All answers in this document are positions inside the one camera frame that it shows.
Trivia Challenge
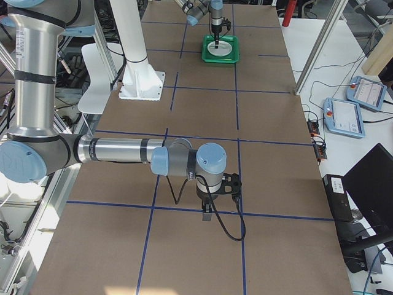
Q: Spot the blue cable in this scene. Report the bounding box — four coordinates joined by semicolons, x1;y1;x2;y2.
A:
362;245;387;295

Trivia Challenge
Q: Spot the black laptop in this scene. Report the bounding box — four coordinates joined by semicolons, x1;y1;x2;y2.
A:
343;143;392;233

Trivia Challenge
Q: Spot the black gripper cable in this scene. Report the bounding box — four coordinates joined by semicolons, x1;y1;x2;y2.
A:
166;174;247;242

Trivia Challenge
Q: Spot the wooden beam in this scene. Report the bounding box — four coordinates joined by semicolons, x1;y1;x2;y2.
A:
362;25;393;76

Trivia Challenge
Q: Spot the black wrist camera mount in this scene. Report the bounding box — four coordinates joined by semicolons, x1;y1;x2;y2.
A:
220;173;242;198

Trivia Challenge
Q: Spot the red cylinder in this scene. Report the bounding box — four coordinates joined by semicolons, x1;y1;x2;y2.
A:
282;0;297;27

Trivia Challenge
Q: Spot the far teach pendant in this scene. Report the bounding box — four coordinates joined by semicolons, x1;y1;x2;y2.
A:
346;76;387;112

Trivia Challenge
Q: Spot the near teach pendant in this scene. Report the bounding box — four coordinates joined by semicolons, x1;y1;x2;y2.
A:
323;98;365;138

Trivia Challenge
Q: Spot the white round plate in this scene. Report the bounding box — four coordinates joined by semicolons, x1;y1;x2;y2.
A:
207;41;233;57

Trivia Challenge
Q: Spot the black box device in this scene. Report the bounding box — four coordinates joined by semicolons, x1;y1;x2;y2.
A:
322;174;355;222

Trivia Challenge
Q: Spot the lower orange black connector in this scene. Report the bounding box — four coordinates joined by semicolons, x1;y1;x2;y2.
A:
313;141;327;163

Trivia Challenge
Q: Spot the aluminium frame post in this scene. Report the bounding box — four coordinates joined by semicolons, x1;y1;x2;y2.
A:
294;0;348;95

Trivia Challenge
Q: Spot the teach pendant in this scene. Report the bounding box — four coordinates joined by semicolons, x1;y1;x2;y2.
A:
346;76;387;112
323;98;365;138

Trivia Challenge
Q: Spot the green plastic tray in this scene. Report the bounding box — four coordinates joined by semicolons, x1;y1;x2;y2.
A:
201;35;239;64

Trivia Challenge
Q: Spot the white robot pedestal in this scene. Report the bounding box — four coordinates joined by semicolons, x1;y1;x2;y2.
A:
110;0;165;101

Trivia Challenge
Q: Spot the orange black connector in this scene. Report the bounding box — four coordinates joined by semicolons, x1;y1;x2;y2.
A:
313;141;327;163
306;120;320;136

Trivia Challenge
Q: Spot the upper orange black connector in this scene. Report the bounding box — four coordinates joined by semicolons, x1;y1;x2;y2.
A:
306;120;320;136

